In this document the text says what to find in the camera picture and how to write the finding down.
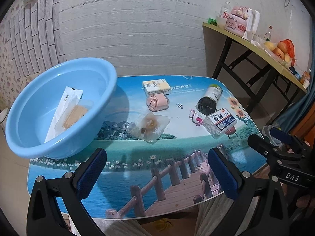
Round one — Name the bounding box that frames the small pink case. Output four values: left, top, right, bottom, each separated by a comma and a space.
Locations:
146, 94, 170, 112

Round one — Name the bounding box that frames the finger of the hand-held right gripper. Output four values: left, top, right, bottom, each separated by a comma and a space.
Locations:
247, 134, 304, 161
269, 126, 312, 153

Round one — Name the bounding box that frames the scenery printed folding table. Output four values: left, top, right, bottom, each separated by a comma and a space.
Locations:
27, 76, 267, 220

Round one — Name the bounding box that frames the bag of oranges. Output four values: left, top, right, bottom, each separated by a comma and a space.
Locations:
281, 39, 295, 60

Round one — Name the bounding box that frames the orange drink bottle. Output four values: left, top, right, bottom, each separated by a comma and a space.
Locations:
300, 70, 311, 89

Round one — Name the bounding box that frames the clear wrapped biscuit packet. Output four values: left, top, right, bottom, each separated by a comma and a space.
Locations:
55, 100, 94, 131

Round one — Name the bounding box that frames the crumpled clear plastic bag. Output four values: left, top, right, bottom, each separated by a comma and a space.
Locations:
262, 125, 282, 147

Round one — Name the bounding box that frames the white plastic jug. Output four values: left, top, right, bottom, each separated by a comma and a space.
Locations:
242, 8, 261, 40

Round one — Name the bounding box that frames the yellow and white tissue pack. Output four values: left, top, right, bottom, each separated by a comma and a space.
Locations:
142, 79, 171, 97

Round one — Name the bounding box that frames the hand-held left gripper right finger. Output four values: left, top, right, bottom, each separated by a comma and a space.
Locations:
207, 147, 294, 236

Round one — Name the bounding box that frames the clear cotton swab box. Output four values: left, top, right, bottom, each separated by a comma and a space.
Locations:
202, 108, 237, 140

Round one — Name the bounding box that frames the yellow side table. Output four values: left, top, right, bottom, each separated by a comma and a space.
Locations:
202, 22, 309, 104

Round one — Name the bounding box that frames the pink cat figurine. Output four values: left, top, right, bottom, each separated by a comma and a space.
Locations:
189, 109, 203, 126

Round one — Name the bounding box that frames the teal curtain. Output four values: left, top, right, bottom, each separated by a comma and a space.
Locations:
273, 61, 315, 129

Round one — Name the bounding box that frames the light blue plastic basin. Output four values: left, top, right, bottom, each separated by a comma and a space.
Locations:
5, 58, 118, 159

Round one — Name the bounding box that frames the person's right hand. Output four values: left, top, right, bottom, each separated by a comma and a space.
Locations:
295, 193, 314, 210

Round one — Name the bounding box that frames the clear pastry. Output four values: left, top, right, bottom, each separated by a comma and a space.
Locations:
128, 111, 171, 144

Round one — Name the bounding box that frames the long white sachet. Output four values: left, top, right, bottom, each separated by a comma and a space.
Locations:
44, 86, 83, 143

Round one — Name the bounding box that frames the striped cloth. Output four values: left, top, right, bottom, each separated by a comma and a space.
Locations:
98, 194, 238, 236

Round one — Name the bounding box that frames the pink cartoon container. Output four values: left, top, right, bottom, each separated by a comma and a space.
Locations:
225, 7, 254, 33

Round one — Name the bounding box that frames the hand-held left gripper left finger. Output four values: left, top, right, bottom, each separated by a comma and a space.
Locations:
27, 147, 107, 236

